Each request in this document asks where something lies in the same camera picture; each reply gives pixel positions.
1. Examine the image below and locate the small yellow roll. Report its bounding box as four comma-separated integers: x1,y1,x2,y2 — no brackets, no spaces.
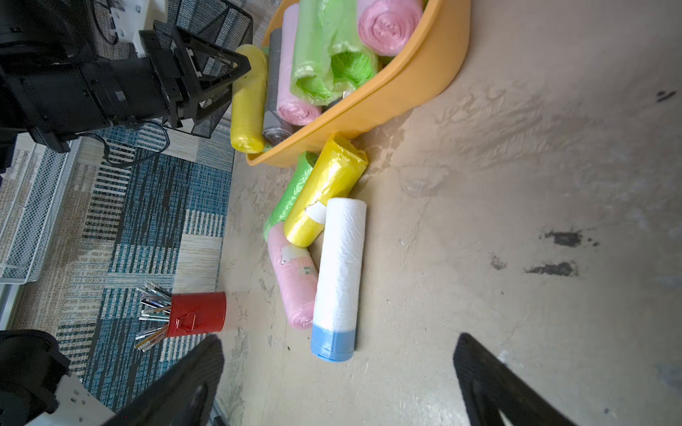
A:
230,44,267,154

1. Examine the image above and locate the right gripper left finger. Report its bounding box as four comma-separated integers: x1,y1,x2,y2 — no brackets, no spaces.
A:
106,335,225,425

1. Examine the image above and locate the black mesh shelf rack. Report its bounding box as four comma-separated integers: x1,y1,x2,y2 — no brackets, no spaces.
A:
154,1,253,138

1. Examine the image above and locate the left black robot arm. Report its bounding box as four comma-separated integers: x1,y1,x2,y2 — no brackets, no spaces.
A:
1,1,253,425

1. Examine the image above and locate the white roll blue end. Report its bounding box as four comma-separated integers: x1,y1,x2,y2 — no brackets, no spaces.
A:
310,198,367,363

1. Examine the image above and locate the pink roll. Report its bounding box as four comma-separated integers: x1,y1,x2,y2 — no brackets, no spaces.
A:
276,4,321,127
357,0,424,57
267,222,318,330

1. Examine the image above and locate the light green roll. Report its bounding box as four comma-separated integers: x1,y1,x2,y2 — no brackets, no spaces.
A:
291,0,341,107
320,0,379,92

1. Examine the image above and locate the red pencil cup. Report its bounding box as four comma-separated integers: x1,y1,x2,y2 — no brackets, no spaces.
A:
135,284,227,351

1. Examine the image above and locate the white wire wall basket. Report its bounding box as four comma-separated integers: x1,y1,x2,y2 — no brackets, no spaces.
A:
1,134,80,285

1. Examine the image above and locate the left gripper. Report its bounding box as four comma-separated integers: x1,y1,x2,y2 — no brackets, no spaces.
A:
140,28,251,128

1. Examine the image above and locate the grey roll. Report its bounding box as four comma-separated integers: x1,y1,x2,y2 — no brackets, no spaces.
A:
262,28,294,147

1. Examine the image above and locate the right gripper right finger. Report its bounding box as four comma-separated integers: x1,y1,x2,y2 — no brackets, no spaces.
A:
453,333,573,425

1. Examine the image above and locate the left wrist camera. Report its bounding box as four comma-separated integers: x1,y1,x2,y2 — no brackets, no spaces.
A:
108,0,168,58

